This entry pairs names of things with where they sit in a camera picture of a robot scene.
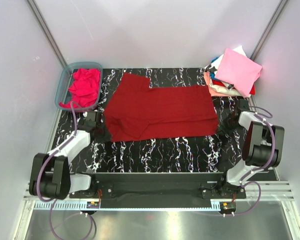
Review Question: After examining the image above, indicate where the aluminium frame rail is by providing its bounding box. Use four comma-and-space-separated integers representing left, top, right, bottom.
23, 181, 295, 201

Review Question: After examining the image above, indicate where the black white patterned t shirt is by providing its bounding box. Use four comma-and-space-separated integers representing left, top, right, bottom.
204, 62, 218, 74

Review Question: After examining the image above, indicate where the folded red t shirt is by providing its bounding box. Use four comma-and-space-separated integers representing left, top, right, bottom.
212, 79, 256, 95

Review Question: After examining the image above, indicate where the teal plastic basket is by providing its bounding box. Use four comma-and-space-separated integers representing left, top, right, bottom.
54, 61, 103, 113

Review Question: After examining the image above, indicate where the folded peach t shirt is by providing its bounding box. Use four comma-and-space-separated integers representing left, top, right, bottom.
203, 71, 241, 97

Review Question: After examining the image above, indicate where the left orange connector box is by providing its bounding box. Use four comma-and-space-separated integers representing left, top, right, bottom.
86, 199, 100, 209

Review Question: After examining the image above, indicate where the folded light pink t shirt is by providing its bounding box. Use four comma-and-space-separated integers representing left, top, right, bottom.
215, 48, 263, 98

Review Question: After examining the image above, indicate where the black marble pattern mat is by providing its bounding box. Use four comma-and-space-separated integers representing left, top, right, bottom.
70, 68, 247, 173

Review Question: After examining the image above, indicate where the right aluminium corner post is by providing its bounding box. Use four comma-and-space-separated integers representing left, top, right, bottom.
250, 0, 290, 61

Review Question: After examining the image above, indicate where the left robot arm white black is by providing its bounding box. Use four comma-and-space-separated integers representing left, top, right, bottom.
28, 111, 111, 202

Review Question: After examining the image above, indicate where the dark red t shirt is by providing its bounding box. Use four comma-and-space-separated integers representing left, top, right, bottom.
104, 73, 219, 142

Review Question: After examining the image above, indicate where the aluminium corner post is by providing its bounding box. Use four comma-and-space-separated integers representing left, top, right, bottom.
250, 0, 290, 61
25, 0, 67, 68

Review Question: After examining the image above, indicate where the left aluminium corner post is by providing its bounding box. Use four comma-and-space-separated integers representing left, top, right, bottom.
25, 0, 67, 68

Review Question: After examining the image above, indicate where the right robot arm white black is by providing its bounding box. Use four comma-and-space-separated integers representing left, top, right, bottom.
214, 99, 285, 199

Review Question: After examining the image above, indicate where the magenta pink t shirt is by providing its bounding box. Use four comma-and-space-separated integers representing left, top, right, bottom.
58, 68, 101, 109

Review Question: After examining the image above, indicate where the orange connector box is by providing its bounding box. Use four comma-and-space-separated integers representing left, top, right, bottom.
221, 201, 237, 210
86, 199, 100, 209

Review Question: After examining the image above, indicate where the right orange connector box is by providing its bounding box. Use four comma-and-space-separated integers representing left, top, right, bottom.
221, 201, 237, 210

